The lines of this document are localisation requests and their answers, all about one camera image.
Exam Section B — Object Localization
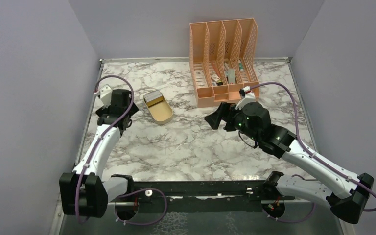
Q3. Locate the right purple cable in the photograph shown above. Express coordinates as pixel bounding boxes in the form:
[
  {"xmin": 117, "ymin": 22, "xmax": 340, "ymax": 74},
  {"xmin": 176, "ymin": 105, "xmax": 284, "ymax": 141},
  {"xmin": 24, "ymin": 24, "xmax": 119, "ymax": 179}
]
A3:
[{"xmin": 248, "ymin": 81, "xmax": 376, "ymax": 224}]

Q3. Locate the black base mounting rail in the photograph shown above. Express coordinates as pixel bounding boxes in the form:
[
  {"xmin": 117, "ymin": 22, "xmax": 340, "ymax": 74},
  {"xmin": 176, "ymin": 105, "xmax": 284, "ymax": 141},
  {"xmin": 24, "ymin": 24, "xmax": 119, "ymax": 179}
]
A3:
[{"xmin": 110, "ymin": 180, "xmax": 296, "ymax": 215}]

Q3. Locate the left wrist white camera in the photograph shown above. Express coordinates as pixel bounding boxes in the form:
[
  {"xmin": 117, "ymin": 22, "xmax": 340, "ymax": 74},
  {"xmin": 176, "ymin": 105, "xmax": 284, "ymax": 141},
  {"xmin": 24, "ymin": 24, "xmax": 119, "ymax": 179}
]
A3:
[{"xmin": 98, "ymin": 85, "xmax": 113, "ymax": 107}]

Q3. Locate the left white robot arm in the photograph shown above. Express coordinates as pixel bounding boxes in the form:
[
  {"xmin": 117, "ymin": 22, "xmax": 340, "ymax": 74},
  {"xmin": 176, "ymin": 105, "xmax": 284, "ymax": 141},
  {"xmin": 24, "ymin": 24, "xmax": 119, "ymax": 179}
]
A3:
[{"xmin": 59, "ymin": 88, "xmax": 139, "ymax": 218}]

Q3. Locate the tan oval card tray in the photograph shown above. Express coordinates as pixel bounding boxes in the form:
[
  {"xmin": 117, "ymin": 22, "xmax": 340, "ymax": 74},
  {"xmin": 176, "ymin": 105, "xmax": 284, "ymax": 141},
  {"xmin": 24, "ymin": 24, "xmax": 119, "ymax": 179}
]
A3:
[{"xmin": 144, "ymin": 95, "xmax": 174, "ymax": 125}]

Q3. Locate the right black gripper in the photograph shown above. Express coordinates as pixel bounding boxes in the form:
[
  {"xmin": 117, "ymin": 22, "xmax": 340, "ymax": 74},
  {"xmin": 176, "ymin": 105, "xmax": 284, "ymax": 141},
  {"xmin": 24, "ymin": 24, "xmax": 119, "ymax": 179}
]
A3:
[{"xmin": 205, "ymin": 101, "xmax": 260, "ymax": 142}]

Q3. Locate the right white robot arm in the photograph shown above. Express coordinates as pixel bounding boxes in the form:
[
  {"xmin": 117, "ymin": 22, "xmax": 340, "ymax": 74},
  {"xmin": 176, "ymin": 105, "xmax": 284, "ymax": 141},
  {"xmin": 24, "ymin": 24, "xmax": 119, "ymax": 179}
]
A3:
[{"xmin": 204, "ymin": 102, "xmax": 374, "ymax": 224}]

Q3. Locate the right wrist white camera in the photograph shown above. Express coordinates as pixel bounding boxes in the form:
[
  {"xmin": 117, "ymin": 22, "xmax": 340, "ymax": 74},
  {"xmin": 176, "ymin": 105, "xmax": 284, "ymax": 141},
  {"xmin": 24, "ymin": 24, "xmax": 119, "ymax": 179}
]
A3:
[{"xmin": 235, "ymin": 86, "xmax": 255, "ymax": 110}]

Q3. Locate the wrist white camera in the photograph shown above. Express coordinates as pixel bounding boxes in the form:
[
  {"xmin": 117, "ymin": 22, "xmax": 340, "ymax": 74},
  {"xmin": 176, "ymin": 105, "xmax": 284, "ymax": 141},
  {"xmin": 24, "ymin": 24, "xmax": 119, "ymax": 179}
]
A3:
[
  {"xmin": 235, "ymin": 86, "xmax": 255, "ymax": 110},
  {"xmin": 98, "ymin": 85, "xmax": 113, "ymax": 107}
]

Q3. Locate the green white tube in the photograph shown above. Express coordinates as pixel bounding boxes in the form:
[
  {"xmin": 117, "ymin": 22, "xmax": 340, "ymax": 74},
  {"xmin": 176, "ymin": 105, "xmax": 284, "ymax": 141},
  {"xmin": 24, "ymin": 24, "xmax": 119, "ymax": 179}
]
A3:
[{"xmin": 238, "ymin": 60, "xmax": 245, "ymax": 72}]

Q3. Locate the orange plastic file organizer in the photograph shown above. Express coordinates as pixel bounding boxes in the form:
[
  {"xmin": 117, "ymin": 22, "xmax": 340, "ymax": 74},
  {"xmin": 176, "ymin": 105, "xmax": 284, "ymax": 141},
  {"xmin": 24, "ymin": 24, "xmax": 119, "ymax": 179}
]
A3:
[{"xmin": 189, "ymin": 18, "xmax": 259, "ymax": 108}]

